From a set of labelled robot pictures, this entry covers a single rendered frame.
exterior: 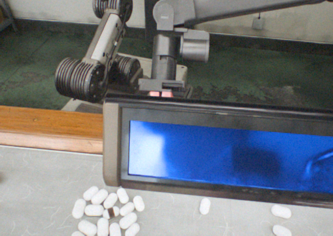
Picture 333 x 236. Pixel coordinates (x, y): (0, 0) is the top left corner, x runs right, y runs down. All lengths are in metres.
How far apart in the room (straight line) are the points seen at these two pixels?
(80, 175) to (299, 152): 0.49
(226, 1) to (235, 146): 0.45
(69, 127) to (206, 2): 0.43
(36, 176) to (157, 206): 0.28
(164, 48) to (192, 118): 0.41
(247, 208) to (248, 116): 0.40
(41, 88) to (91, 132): 1.55
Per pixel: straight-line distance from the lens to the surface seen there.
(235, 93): 2.02
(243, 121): 0.20
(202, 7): 0.61
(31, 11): 3.01
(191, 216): 0.56
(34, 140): 0.72
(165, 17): 0.60
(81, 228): 0.55
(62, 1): 2.79
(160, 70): 0.59
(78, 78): 0.83
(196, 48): 0.60
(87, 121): 0.70
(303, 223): 0.61
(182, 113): 0.20
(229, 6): 0.62
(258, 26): 2.47
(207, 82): 2.08
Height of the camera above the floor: 1.24
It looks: 44 degrees down
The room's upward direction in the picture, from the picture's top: straight up
